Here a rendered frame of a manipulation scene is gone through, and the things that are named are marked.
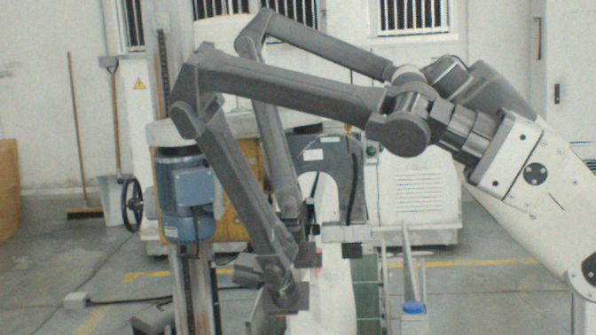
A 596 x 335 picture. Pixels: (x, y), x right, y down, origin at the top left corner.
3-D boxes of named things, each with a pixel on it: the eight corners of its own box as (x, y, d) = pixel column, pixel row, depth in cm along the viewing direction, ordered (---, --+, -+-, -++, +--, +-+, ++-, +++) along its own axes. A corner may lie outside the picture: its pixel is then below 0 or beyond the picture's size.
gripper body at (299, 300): (263, 285, 161) (258, 272, 155) (309, 284, 160) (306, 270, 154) (262, 314, 158) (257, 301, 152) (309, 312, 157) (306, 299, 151)
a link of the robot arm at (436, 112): (457, 129, 109) (463, 109, 113) (396, 98, 109) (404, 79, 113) (430, 169, 115) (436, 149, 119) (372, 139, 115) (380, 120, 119)
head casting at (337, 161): (366, 224, 214) (361, 124, 207) (283, 228, 216) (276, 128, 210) (366, 198, 243) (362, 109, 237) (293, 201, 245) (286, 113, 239)
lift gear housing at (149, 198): (160, 224, 223) (157, 189, 221) (143, 224, 223) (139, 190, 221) (170, 214, 233) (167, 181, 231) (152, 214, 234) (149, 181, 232)
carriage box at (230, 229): (267, 242, 216) (259, 138, 210) (155, 246, 219) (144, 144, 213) (277, 218, 240) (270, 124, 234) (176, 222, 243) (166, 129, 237)
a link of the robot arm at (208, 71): (159, 57, 117) (186, 27, 124) (165, 124, 126) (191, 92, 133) (433, 124, 107) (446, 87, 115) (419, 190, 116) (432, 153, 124)
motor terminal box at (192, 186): (217, 211, 192) (212, 168, 190) (178, 217, 189) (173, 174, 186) (210, 204, 200) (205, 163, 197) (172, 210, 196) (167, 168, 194)
